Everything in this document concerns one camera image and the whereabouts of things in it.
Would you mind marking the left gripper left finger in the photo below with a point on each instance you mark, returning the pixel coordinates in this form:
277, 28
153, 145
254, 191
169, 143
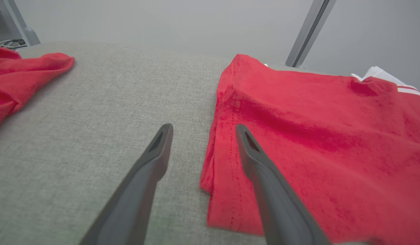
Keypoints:
128, 211

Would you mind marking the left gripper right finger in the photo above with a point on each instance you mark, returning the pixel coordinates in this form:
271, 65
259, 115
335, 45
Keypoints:
284, 214

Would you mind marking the red shirt with white stripes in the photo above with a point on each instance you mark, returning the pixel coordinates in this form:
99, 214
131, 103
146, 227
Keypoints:
332, 136

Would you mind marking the red garment white hem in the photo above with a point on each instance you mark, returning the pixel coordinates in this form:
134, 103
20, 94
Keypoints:
19, 75

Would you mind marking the grey fabric sofa cushion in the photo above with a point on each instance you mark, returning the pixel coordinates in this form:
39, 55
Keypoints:
111, 95

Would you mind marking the grey partition wall post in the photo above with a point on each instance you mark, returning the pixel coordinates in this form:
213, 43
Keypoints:
21, 23
310, 30

